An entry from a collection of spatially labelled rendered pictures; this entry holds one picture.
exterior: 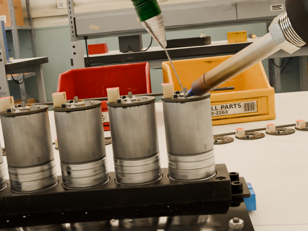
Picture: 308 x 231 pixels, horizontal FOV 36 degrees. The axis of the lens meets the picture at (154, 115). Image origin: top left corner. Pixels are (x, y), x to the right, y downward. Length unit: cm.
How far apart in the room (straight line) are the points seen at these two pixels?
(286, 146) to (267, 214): 14
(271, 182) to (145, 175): 9
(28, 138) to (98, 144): 3
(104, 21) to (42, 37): 237
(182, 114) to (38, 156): 8
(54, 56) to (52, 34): 21
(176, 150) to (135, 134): 2
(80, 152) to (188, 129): 5
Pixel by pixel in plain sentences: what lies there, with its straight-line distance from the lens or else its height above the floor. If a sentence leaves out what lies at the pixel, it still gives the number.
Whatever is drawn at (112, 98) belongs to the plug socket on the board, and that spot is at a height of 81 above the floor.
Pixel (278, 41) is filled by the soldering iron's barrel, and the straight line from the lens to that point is 19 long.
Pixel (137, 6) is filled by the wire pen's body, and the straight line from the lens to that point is 22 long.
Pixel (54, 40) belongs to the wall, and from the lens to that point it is 480.
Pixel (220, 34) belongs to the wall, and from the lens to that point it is 458.
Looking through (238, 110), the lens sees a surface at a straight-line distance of 47.
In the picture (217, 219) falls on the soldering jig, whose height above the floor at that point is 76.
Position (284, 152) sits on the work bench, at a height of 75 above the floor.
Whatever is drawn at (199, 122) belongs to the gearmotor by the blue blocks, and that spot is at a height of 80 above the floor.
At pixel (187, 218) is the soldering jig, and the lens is 22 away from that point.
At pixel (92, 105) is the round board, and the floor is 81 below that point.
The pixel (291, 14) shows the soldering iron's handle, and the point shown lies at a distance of 18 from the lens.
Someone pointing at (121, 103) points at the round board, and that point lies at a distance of 23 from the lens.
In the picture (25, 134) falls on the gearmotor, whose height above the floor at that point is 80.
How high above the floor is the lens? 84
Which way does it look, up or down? 10 degrees down
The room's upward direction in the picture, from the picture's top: 5 degrees counter-clockwise
